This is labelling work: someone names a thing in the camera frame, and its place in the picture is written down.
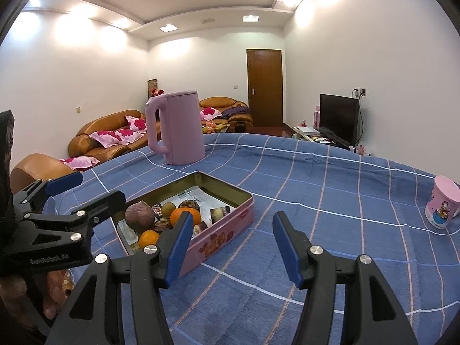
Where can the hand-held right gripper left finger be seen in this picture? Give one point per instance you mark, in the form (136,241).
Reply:
(178,248)

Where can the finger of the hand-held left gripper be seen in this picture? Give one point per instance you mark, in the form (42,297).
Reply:
(64,182)
(107,203)

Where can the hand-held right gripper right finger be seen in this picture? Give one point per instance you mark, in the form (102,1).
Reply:
(289,249)

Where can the dark wrinkled passion fruit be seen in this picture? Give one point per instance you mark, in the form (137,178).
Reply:
(161,225)
(188,204)

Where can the round orange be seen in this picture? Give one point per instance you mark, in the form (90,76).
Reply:
(178,217)
(200,228)

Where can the oval orange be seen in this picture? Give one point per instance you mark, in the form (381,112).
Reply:
(148,239)

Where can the large purple beetroot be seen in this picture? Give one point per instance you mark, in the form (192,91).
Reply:
(138,217)

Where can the small yellow longan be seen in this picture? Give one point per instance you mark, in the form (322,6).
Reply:
(168,208)

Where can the pink tin box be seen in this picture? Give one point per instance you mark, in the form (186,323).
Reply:
(222,233)

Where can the person's left hand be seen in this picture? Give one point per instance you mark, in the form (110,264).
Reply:
(57,287)

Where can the pink flower pillow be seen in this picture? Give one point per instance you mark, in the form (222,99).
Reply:
(79,163)
(125,136)
(102,139)
(138,124)
(211,113)

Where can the brown leather armchair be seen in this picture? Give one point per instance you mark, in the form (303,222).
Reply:
(36,167)

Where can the printed paper sheet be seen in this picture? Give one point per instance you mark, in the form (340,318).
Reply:
(201,196)

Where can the blue checked tablecloth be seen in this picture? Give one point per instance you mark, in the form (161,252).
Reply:
(305,187)

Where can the long brown leather sofa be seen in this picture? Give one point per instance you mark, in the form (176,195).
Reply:
(97,122)

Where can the pink electric kettle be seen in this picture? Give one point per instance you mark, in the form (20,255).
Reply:
(179,129)

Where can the dark television stand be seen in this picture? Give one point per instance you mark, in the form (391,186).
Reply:
(334,143)

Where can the white flat box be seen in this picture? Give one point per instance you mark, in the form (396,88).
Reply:
(305,129)

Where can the red artificial flowers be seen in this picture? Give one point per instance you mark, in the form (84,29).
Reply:
(159,92)

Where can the small pink flower ornament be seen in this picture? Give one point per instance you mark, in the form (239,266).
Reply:
(360,148)

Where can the pink tall box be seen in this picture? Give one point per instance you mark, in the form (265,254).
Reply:
(317,115)

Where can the black television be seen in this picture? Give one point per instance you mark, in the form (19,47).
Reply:
(337,118)

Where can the purple blanket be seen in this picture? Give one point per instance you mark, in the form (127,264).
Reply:
(235,111)

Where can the small brown leather sofa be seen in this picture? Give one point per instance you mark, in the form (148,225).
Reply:
(219,100)

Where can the pink cartoon cup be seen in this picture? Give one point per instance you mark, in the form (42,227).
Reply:
(440,205)

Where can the brown wooden door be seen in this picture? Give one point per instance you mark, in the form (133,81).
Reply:
(264,86)

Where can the square ceiling light panel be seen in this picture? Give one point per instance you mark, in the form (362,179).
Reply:
(168,27)
(250,18)

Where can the ceiling air vent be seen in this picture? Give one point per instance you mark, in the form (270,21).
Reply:
(207,21)

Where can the wall power socket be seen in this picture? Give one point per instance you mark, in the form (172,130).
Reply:
(359,92)

